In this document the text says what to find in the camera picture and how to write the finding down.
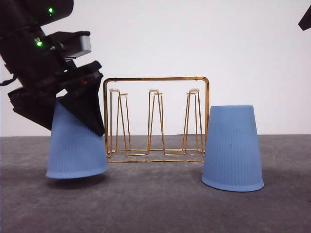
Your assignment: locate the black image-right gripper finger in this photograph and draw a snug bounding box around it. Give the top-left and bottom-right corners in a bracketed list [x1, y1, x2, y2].
[298, 5, 311, 30]

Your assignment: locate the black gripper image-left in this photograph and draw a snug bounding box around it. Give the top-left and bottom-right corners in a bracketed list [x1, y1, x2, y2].
[0, 26, 104, 136]

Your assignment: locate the blue ribbed cup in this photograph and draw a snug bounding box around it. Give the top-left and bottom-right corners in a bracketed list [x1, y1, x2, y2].
[46, 99, 108, 179]
[201, 105, 264, 192]

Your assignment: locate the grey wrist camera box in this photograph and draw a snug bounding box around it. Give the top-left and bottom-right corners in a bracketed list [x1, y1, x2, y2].
[64, 32, 92, 59]

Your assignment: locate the gold wire cup rack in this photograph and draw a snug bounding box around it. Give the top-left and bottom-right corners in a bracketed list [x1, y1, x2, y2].
[103, 76, 210, 163]

